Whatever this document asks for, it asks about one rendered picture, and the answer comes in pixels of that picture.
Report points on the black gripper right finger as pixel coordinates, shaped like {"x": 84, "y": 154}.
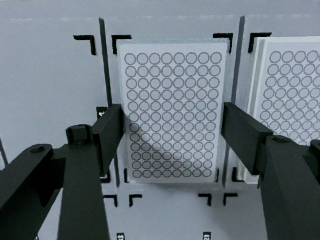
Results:
{"x": 289, "y": 174}

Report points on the grey flat deck plate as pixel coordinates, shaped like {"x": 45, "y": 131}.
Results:
{"x": 124, "y": 8}

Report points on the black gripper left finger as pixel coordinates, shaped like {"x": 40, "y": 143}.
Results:
{"x": 30, "y": 184}

